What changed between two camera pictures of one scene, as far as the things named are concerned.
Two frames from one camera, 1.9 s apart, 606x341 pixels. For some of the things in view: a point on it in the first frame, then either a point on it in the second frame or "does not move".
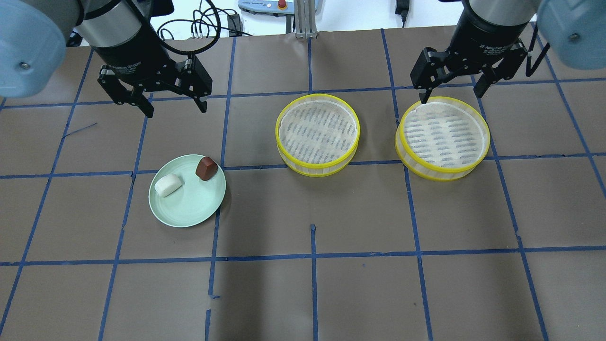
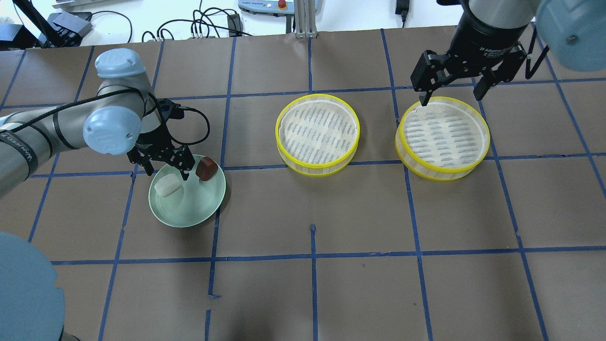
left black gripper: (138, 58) to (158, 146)
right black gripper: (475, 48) does not move
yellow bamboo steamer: (443, 139) does not move
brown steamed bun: (206, 168) does not move
